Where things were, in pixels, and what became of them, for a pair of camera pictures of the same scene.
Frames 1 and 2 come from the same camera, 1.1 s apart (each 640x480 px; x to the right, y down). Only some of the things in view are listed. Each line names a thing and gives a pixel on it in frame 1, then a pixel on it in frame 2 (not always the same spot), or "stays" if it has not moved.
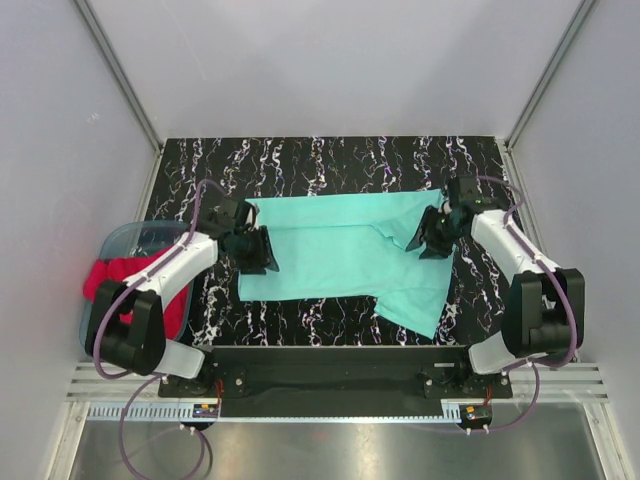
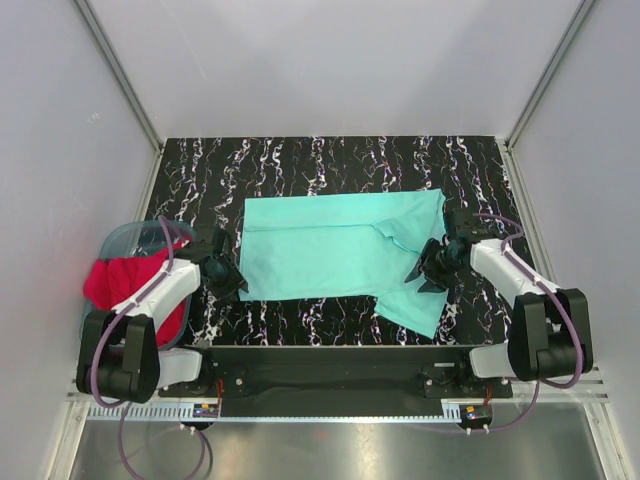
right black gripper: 436,249 → 435,281
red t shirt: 98,272 stays
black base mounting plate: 337,373 stays
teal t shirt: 354,246 stays
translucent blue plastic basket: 136,238 stays
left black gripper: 263,258 → 235,281
